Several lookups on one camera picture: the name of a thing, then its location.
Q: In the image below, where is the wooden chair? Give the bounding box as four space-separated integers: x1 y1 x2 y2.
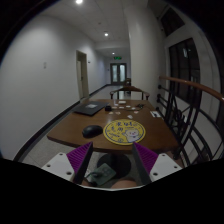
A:
110 86 150 100

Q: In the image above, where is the closed dark laptop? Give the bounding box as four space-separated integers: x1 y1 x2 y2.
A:
74 101 108 116

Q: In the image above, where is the wooden stair handrail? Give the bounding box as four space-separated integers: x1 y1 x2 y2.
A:
159 76 224 104

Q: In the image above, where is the beige side door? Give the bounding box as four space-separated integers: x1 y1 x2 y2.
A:
76 51 89 99

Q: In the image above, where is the black computer mouse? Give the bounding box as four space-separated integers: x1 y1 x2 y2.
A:
82 125 103 138

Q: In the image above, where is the round yellow mouse pad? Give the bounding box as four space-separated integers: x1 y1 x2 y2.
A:
103 119 146 146

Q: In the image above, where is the double glass door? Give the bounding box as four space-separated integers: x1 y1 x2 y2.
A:
110 63 126 84

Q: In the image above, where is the grey power strip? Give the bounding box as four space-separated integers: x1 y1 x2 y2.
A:
88 163 116 186

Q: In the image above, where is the small black box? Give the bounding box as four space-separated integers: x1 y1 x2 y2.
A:
105 106 112 111

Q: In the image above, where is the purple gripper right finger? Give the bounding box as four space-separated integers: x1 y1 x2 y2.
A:
132 142 158 185

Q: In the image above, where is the dark window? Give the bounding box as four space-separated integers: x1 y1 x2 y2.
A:
168 37 202 107

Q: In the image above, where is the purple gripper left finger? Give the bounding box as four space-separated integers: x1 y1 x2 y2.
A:
67 142 93 184

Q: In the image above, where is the white paper card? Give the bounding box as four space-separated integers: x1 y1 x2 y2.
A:
150 111 161 118

